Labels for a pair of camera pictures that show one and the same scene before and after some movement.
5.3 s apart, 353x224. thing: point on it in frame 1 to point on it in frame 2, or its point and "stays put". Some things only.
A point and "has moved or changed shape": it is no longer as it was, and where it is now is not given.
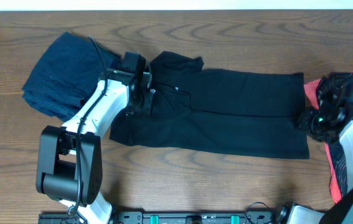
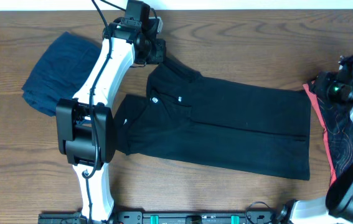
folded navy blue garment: x=64 y=73 stays put
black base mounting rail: x=180 y=216 stays put
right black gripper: x=304 y=124 to x=321 y=85
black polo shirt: x=247 y=113 has moved or changed shape
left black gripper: x=142 y=112 to x=161 y=56
